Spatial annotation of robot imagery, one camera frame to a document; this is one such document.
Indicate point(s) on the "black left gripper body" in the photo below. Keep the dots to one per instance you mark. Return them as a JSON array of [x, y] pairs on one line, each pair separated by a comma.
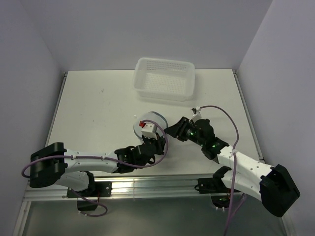
[[157, 142]]

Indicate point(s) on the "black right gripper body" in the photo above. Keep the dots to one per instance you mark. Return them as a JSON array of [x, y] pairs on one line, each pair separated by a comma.
[[191, 135]]

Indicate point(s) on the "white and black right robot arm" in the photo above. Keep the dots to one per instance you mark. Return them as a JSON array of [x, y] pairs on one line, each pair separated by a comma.
[[273, 186]]

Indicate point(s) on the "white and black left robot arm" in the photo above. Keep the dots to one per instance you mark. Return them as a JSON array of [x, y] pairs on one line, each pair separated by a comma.
[[54, 164]]

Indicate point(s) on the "white perforated plastic basket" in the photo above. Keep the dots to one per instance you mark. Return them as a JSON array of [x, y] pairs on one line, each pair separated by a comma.
[[164, 79]]

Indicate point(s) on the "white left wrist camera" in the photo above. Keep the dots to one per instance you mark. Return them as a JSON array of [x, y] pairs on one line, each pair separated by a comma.
[[148, 129]]

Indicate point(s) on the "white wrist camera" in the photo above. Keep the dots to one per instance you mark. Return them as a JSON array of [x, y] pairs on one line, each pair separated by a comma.
[[196, 114], [148, 129]]

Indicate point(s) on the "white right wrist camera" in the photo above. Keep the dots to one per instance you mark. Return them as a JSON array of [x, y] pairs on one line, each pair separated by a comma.
[[196, 114]]

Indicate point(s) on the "aluminium extrusion rail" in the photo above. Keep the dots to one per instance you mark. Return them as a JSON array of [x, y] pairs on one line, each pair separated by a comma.
[[127, 188]]

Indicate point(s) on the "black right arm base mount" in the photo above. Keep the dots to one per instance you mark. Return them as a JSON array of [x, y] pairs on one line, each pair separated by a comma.
[[211, 185]]

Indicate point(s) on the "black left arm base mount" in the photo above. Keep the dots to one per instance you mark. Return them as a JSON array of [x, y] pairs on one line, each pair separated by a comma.
[[101, 189]]

